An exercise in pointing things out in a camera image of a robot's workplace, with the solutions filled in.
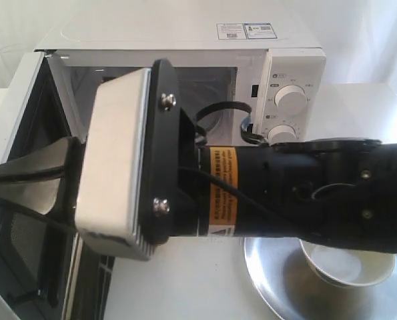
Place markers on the round stainless steel plate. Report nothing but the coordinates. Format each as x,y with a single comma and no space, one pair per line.
284,280

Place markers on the blue white label sticker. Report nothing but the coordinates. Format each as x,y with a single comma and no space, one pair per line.
245,31

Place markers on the white ceramic bowl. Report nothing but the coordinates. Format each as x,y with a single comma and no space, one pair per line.
348,268

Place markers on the upper white control knob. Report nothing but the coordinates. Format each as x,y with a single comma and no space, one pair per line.
291,100

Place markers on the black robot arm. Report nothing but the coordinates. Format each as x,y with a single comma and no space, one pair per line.
339,193

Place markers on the white control knob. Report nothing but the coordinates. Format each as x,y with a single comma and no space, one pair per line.
281,134
291,100

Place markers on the lower white control knob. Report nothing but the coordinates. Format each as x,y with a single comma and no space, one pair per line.
281,134

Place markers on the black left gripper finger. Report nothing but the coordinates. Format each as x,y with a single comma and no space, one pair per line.
54,160

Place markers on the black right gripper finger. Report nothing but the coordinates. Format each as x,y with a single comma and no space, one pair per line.
52,197

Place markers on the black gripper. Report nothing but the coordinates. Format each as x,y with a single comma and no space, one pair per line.
168,207

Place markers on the white microwave oven body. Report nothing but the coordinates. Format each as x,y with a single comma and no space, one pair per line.
209,70

